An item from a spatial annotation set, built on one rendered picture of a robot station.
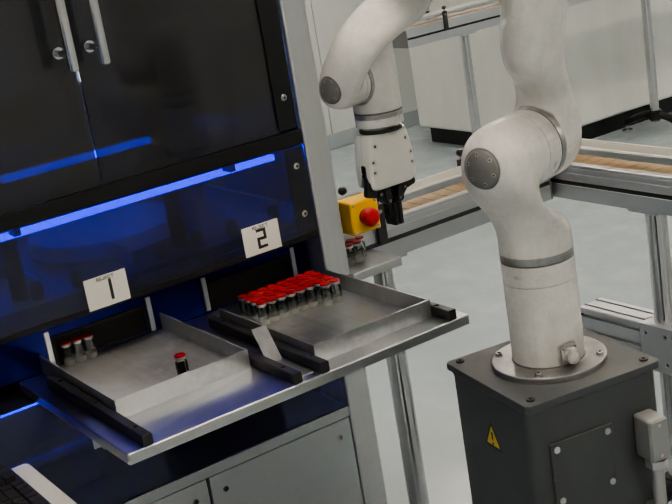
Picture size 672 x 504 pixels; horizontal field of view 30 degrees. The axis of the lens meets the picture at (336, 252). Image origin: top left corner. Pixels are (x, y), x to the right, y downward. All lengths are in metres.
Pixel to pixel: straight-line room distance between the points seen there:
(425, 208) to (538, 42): 1.03
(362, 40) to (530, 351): 0.57
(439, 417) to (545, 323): 2.02
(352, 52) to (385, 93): 0.13
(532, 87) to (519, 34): 0.11
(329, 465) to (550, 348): 0.81
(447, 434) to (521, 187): 2.07
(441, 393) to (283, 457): 1.61
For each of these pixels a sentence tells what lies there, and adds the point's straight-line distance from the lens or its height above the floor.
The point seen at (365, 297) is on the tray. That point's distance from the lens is 2.48.
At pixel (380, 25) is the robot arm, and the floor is 1.44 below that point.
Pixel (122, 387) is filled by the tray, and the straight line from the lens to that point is 2.26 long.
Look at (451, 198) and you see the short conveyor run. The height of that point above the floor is 0.93.
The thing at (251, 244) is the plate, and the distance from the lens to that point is 2.49.
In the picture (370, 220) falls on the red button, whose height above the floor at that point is 0.99.
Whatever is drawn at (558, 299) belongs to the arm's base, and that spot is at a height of 0.99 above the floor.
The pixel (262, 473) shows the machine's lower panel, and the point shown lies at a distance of 2.63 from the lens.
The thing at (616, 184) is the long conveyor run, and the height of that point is 0.90.
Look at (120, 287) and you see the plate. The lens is 2.37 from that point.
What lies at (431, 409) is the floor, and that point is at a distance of 4.09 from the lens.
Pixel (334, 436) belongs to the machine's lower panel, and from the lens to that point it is 2.70.
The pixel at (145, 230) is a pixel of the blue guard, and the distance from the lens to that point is 2.38.
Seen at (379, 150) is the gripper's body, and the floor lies 1.22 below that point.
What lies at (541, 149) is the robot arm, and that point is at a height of 1.24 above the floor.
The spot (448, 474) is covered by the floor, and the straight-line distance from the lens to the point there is 3.67.
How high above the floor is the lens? 1.68
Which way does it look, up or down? 17 degrees down
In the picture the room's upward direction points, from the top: 9 degrees counter-clockwise
